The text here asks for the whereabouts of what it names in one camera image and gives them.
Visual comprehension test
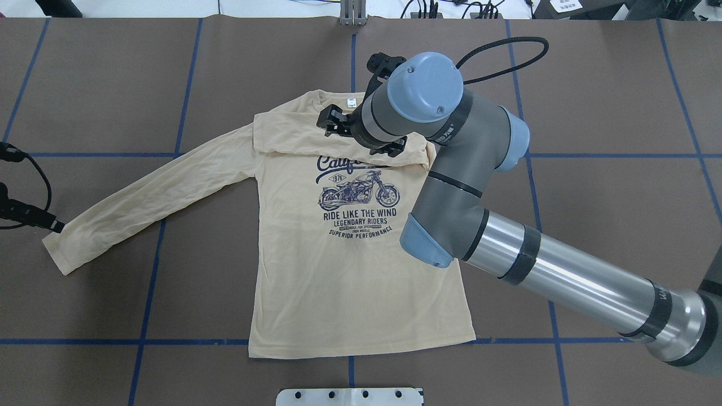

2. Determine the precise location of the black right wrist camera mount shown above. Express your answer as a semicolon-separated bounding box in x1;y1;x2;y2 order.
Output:
366;53;407;94

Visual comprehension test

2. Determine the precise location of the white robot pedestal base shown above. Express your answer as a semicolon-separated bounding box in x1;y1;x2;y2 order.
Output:
275;387;425;405

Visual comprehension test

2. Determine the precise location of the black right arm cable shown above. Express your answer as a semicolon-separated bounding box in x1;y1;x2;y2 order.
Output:
455;37;549;86

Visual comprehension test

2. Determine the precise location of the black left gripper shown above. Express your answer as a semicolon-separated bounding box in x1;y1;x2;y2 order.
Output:
1;183;65;233

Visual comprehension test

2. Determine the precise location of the beige long-sleeve printed shirt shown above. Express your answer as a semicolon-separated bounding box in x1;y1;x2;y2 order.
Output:
43;90;476;359

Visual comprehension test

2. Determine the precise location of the silver grey blue right arm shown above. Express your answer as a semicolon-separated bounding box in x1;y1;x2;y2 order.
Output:
316;52;720;377

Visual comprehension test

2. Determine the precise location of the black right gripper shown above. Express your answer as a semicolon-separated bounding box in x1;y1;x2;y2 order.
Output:
316;104;408;157

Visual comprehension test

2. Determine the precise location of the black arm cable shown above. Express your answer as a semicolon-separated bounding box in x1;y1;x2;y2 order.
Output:
0;142;52;230
455;37;549;86

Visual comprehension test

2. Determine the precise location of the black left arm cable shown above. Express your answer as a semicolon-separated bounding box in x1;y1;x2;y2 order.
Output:
0;142;52;230

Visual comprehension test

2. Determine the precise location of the aluminium frame post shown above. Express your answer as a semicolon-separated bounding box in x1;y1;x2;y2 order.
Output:
340;0;368;27

